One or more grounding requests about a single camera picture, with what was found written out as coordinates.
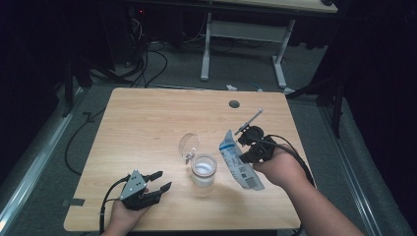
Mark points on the black metal stand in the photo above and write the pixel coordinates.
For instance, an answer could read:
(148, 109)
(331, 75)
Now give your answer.
(68, 88)
(337, 111)

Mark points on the person's right hand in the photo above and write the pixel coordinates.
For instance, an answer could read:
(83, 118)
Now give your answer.
(285, 168)

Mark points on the clear glass jar with lid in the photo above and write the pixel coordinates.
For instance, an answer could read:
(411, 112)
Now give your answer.
(203, 178)

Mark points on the white and blue milk carton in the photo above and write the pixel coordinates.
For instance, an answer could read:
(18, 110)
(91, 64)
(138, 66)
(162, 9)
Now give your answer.
(236, 160)

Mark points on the dark computer case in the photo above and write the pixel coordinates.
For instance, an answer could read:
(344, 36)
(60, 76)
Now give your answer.
(131, 32)

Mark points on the grey tape strip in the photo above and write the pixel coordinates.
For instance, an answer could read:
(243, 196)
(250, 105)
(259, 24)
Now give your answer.
(74, 202)

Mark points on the person's left hand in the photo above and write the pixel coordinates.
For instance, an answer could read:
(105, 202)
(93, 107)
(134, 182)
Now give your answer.
(121, 218)

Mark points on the grey round table grommet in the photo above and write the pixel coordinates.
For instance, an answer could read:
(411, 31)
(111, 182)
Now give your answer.
(234, 104)

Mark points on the desk with white metal frame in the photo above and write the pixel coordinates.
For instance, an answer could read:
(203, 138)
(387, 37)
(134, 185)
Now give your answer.
(246, 31)

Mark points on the metal floor rail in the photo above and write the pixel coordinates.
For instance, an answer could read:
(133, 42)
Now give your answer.
(360, 190)
(32, 167)

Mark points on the white milk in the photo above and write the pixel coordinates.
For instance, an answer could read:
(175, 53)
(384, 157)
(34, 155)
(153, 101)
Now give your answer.
(203, 168)

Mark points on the white paper scrap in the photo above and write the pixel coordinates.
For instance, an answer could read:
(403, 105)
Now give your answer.
(231, 87)

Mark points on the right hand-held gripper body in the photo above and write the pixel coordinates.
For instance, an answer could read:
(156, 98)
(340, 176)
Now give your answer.
(262, 147)

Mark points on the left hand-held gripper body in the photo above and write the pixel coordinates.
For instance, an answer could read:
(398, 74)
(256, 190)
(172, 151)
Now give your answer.
(133, 187)

